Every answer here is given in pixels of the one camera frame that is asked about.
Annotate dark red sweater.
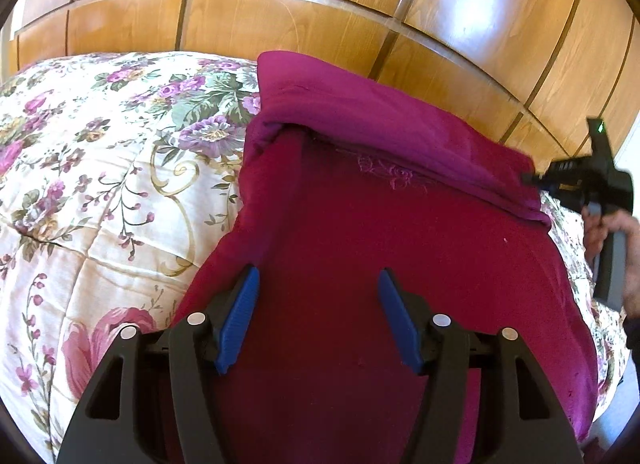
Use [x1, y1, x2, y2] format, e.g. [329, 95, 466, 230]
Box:
[178, 51, 598, 463]

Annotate person's right hand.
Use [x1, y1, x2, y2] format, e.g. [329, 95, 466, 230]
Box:
[582, 207, 640, 320]

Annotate wooden wardrobe doors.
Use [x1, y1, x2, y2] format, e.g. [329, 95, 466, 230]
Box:
[1, 0, 639, 166]

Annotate floral bed quilt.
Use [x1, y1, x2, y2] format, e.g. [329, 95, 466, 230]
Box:
[1, 52, 630, 463]

